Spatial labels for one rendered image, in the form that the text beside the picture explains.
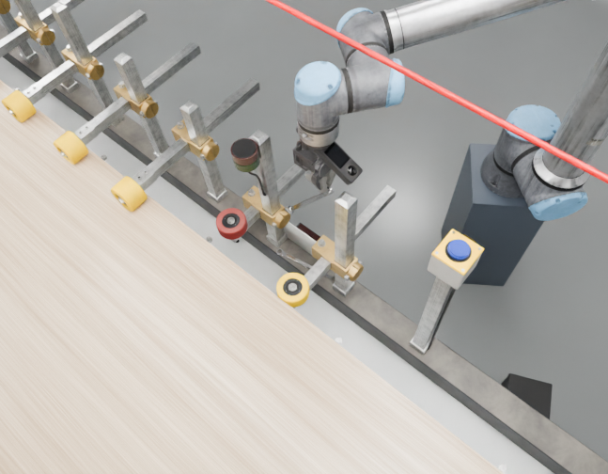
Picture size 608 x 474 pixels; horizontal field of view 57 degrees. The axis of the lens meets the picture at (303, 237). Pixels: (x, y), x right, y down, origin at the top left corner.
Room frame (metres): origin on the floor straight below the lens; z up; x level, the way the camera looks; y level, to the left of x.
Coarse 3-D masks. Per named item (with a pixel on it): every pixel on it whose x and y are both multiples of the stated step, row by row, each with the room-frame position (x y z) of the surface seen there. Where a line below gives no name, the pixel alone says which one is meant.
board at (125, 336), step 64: (0, 128) 1.18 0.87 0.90; (0, 192) 0.95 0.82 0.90; (64, 192) 0.92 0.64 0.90; (0, 256) 0.74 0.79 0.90; (64, 256) 0.72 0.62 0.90; (128, 256) 0.70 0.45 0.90; (192, 256) 0.68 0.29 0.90; (0, 320) 0.56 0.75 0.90; (64, 320) 0.54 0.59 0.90; (128, 320) 0.53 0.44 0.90; (192, 320) 0.51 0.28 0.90; (256, 320) 0.49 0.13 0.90; (0, 384) 0.40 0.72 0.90; (64, 384) 0.39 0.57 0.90; (128, 384) 0.37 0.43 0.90; (192, 384) 0.36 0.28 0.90; (256, 384) 0.34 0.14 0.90; (320, 384) 0.33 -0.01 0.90; (384, 384) 0.31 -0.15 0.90; (0, 448) 0.26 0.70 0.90; (64, 448) 0.25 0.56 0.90; (128, 448) 0.23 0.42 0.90; (192, 448) 0.22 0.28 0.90; (256, 448) 0.21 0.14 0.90; (320, 448) 0.19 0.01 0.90; (384, 448) 0.18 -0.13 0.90; (448, 448) 0.17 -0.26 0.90
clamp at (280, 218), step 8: (256, 192) 0.88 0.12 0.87; (248, 200) 0.85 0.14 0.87; (256, 200) 0.85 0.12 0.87; (256, 208) 0.83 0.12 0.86; (280, 208) 0.82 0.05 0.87; (264, 216) 0.81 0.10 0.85; (272, 216) 0.80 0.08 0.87; (280, 216) 0.79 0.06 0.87; (288, 216) 0.80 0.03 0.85; (272, 224) 0.78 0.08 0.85; (280, 224) 0.78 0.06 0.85
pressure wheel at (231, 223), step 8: (232, 208) 0.81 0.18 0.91; (224, 216) 0.79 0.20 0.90; (232, 216) 0.79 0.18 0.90; (240, 216) 0.78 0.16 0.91; (216, 224) 0.77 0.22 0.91; (224, 224) 0.77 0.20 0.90; (232, 224) 0.76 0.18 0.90; (240, 224) 0.76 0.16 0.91; (224, 232) 0.74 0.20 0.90; (232, 232) 0.74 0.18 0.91; (240, 232) 0.74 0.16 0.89
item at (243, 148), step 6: (234, 144) 0.80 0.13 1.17; (240, 144) 0.80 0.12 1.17; (246, 144) 0.80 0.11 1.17; (252, 144) 0.80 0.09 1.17; (234, 150) 0.79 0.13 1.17; (240, 150) 0.78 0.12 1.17; (246, 150) 0.78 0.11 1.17; (252, 150) 0.78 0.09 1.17; (240, 156) 0.77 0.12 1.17; (246, 156) 0.77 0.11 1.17; (252, 174) 0.79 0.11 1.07; (258, 180) 0.80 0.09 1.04
